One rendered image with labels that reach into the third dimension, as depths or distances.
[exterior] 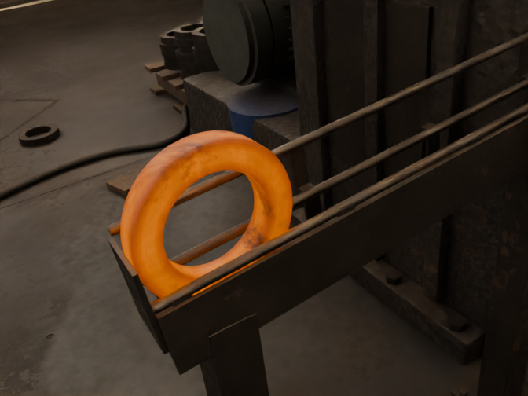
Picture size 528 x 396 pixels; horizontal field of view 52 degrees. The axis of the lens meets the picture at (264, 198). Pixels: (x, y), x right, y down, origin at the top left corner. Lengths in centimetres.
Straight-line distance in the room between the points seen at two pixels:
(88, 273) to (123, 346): 35
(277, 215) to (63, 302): 114
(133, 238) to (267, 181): 15
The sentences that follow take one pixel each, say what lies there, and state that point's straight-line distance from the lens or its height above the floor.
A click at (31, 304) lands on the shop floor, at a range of 169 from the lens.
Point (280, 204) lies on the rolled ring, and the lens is 58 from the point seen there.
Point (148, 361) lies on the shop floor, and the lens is 139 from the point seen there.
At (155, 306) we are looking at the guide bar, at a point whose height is 63.
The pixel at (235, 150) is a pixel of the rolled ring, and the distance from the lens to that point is 52.
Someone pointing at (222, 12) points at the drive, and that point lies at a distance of 199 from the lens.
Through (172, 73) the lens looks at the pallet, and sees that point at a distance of 285.
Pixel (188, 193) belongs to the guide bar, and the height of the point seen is 68.
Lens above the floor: 98
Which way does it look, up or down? 31 degrees down
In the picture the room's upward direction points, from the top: 7 degrees counter-clockwise
